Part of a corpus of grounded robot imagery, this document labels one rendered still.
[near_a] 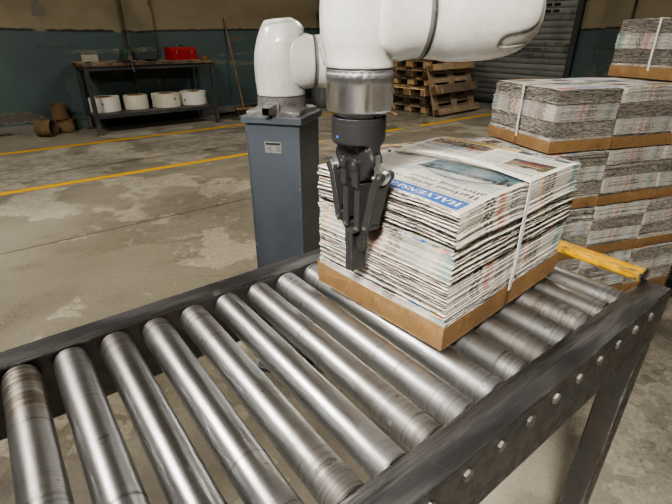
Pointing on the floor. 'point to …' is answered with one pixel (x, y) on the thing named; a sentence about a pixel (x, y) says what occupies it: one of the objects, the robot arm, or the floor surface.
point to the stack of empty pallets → (413, 94)
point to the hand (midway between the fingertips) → (356, 247)
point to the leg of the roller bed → (600, 432)
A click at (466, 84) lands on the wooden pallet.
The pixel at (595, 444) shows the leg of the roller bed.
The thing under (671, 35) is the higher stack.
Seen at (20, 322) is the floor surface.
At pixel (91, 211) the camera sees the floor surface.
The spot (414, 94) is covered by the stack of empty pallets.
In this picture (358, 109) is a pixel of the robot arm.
